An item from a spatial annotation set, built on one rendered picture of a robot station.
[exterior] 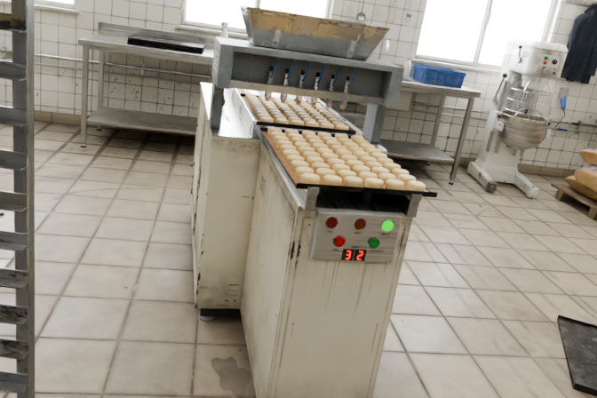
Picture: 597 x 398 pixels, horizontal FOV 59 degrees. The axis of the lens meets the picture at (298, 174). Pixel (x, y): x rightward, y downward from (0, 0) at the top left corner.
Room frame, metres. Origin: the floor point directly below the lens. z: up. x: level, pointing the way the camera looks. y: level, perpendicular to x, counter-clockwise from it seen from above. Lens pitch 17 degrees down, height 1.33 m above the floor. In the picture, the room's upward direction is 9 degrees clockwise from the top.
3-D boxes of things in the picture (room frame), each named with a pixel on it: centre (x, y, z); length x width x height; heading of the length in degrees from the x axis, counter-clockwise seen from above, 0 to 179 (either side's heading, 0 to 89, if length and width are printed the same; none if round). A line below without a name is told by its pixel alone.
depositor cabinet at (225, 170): (2.64, 0.16, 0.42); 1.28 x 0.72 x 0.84; 15
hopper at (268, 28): (2.18, 0.04, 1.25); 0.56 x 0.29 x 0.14; 105
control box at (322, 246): (1.34, -0.18, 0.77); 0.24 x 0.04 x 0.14; 105
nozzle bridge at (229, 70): (2.18, 0.04, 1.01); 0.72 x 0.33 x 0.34; 105
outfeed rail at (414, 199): (2.32, -0.07, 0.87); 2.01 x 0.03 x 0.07; 15
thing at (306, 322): (1.69, -0.09, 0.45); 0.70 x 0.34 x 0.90; 15
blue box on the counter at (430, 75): (5.03, -1.16, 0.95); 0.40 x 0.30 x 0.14; 103
